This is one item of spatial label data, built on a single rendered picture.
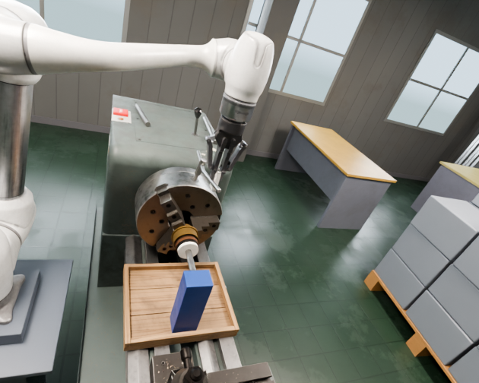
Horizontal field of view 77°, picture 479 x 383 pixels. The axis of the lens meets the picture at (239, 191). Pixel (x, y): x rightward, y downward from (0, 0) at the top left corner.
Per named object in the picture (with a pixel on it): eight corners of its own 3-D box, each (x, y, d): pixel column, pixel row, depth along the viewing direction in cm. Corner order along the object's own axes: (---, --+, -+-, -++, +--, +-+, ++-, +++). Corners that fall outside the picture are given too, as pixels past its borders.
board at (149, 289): (122, 271, 110) (124, 264, 108) (214, 268, 125) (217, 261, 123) (123, 351, 87) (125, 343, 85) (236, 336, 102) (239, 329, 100)
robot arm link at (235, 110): (261, 106, 78) (254, 128, 80) (250, 95, 85) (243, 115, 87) (229, 99, 74) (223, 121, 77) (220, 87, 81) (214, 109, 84)
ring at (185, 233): (172, 219, 102) (176, 238, 95) (198, 220, 106) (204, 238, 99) (167, 239, 107) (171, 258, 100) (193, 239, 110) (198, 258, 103)
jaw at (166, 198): (169, 212, 110) (154, 189, 103) (182, 207, 111) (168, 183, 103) (174, 232, 102) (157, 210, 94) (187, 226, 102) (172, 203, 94)
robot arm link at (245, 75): (264, 108, 77) (251, 92, 87) (287, 43, 69) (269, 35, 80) (225, 98, 73) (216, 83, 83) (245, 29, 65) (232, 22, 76)
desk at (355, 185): (310, 172, 475) (331, 129, 439) (363, 230, 369) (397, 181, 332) (271, 166, 447) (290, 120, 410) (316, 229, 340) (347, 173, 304)
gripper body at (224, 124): (223, 119, 77) (214, 151, 82) (252, 125, 81) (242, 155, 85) (216, 109, 83) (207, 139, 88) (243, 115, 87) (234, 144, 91)
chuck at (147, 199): (125, 229, 116) (150, 162, 103) (198, 239, 131) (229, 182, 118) (125, 246, 109) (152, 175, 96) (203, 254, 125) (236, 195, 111)
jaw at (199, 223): (188, 210, 112) (219, 209, 117) (187, 219, 115) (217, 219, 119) (194, 229, 104) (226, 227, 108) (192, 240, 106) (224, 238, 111)
